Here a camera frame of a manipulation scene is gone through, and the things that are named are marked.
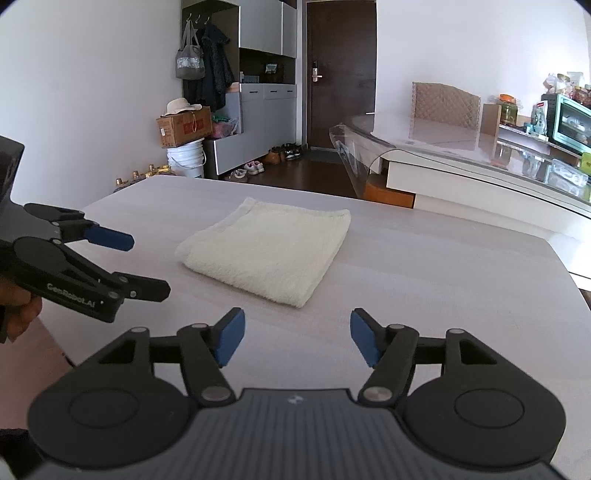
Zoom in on row of shoes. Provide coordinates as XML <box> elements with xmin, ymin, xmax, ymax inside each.
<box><xmin>224</xmin><ymin>142</ymin><xmax>304</xmax><ymax>182</ymax></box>

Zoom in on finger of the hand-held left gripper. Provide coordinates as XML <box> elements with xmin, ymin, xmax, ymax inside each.
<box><xmin>23</xmin><ymin>202</ymin><xmax>136</xmax><ymax>253</ymax></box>
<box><xmin>62</xmin><ymin>251</ymin><xmax>172</xmax><ymax>304</ymax></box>

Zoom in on dark hanging coat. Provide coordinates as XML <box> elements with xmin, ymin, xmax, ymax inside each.
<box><xmin>184</xmin><ymin>22</ymin><xmax>237</xmax><ymax>112</ymax></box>

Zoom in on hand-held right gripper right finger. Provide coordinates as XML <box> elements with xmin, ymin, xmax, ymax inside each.
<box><xmin>350</xmin><ymin>308</ymin><xmax>502</xmax><ymax>408</ymax></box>

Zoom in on teal toaster oven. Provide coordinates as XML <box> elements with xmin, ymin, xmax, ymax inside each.
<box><xmin>547</xmin><ymin>94</ymin><xmax>591</xmax><ymax>154</ymax></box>

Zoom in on white sun hat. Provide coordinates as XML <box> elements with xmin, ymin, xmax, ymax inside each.
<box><xmin>161</xmin><ymin>97</ymin><xmax>204</xmax><ymax>117</ymax></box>

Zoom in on clear plastic container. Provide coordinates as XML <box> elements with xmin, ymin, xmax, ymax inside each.
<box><xmin>547</xmin><ymin>158</ymin><xmax>590</xmax><ymax>188</ymax></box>

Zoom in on dark brown door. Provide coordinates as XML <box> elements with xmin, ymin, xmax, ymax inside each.
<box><xmin>304</xmin><ymin>0</ymin><xmax>378</xmax><ymax>151</ymax></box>

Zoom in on white dining table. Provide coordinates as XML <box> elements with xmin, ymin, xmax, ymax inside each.
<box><xmin>364</xmin><ymin>150</ymin><xmax>591</xmax><ymax>243</ymax></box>

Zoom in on grey hallway cabinet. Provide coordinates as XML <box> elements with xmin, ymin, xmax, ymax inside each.
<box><xmin>181</xmin><ymin>0</ymin><xmax>299</xmax><ymax>182</ymax></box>

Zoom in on clear glass table cover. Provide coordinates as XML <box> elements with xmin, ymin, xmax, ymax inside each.
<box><xmin>329</xmin><ymin>113</ymin><xmax>591</xmax><ymax>219</ymax></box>

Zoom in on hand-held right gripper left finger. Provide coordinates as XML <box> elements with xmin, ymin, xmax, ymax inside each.
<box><xmin>98</xmin><ymin>307</ymin><xmax>246</xmax><ymax>408</ymax></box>

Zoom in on orange lid glass jar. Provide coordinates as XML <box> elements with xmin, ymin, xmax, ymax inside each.
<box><xmin>499</xmin><ymin>94</ymin><xmax>518</xmax><ymax>127</ymax></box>

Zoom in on pink plastic bag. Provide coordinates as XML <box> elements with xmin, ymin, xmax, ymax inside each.
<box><xmin>211</xmin><ymin>113</ymin><xmax>241</xmax><ymax>140</ymax></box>

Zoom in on cream towel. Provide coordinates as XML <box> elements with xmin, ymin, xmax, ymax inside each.
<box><xmin>174</xmin><ymin>197</ymin><xmax>352</xmax><ymax>309</ymax></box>

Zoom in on large brown cardboard box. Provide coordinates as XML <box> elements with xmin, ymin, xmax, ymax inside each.
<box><xmin>156</xmin><ymin>106</ymin><xmax>214</xmax><ymax>149</ymax></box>

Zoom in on grey hanging bag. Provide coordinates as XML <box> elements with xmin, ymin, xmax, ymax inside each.
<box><xmin>175</xmin><ymin>19</ymin><xmax>206</xmax><ymax>80</ymax></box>

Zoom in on person's left hand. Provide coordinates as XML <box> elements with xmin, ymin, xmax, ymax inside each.
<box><xmin>0</xmin><ymin>278</ymin><xmax>45</xmax><ymax>343</ymax></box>

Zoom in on small brown cardboard box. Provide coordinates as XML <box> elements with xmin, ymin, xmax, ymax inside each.
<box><xmin>482</xmin><ymin>103</ymin><xmax>503</xmax><ymax>136</ymax></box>

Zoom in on white plastic bucket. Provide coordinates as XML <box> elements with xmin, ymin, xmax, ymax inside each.
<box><xmin>166</xmin><ymin>138</ymin><xmax>206</xmax><ymax>179</ymax></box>

